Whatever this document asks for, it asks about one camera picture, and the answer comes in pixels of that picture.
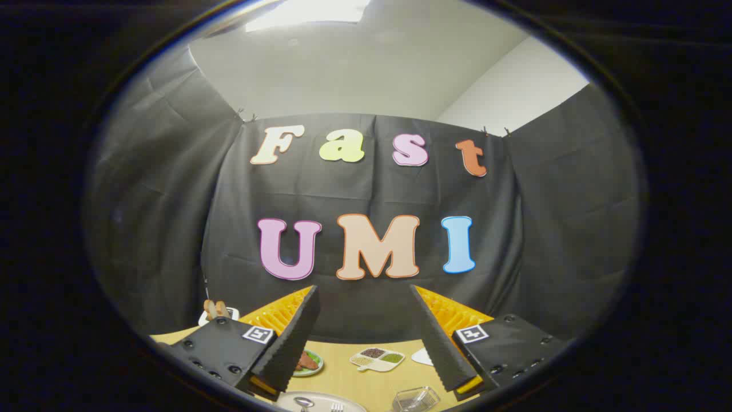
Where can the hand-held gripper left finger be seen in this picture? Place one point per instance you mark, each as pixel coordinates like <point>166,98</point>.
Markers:
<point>291,337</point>

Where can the pale green oval plate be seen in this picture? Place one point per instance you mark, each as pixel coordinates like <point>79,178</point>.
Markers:
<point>313,369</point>

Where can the toast bread slice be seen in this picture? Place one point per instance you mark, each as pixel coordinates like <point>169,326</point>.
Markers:
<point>215,309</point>

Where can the brown meat slice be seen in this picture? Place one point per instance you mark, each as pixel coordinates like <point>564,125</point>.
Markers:
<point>307,361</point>

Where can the metal perforated basket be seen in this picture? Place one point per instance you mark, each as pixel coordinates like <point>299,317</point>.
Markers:
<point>416,399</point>

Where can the pile of green beans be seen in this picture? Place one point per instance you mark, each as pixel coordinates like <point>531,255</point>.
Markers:
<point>392,358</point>

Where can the white square coaster tray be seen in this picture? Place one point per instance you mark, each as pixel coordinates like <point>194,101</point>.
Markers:
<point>422,357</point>

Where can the pile of dark red beans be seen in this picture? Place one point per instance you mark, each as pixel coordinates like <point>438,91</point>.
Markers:
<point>373,352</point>

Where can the white divided dish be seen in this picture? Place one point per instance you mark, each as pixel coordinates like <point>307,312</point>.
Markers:
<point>377,364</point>

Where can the cream toaster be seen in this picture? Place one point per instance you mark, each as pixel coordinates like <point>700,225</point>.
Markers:
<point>231,313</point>

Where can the pile of yellow soybeans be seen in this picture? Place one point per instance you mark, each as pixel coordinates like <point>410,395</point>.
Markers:
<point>362,360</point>

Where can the white round plate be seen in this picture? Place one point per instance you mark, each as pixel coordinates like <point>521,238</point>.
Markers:
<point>349,403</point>

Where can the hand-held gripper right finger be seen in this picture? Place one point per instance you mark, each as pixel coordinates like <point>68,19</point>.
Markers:
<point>443,349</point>

